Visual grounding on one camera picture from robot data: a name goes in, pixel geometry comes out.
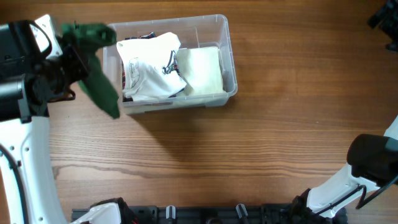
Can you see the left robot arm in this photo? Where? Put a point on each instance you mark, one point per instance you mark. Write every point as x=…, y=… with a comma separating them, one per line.
x=38, y=69

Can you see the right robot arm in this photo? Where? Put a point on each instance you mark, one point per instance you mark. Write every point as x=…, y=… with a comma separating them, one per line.
x=370, y=169

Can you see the white t-shirt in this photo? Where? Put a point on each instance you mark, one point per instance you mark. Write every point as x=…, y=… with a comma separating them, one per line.
x=146, y=68

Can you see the clear plastic storage bin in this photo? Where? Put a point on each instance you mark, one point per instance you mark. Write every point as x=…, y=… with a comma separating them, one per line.
x=193, y=32

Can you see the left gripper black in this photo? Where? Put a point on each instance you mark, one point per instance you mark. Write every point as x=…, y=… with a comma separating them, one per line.
x=81, y=70

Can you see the cream folded cloth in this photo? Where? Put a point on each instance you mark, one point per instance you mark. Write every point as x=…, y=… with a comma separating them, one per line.
x=200, y=68

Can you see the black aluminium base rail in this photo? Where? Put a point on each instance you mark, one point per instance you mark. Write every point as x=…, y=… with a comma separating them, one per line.
x=264, y=214

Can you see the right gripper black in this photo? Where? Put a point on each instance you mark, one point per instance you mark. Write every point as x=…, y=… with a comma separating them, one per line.
x=389, y=25

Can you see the green garment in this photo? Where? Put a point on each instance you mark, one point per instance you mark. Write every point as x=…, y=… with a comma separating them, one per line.
x=89, y=38

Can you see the plaid flannel shirt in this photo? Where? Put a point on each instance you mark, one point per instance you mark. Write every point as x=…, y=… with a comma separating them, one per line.
x=172, y=67

